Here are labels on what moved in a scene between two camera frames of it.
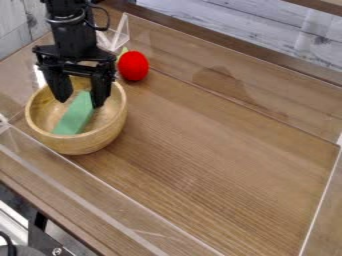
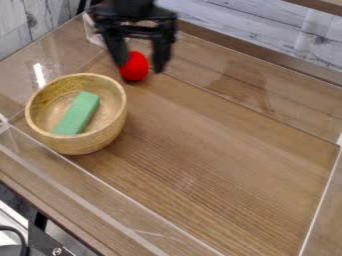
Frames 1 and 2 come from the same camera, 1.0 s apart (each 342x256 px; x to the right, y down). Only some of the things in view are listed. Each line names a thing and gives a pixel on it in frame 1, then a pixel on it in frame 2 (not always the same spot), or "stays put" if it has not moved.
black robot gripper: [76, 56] → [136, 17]
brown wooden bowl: [101, 129] stays put
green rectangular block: [77, 116] stays put
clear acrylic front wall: [109, 223] stays put
